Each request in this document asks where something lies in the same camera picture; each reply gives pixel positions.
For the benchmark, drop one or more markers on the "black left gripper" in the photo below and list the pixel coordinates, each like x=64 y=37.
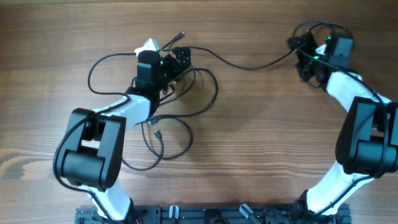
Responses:
x=186 y=61

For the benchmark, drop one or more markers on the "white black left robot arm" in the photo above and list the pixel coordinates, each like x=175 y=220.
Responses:
x=88 y=159

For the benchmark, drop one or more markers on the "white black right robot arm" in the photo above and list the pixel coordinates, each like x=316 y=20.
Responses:
x=366 y=147

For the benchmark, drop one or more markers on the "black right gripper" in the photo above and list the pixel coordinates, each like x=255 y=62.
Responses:
x=307 y=39

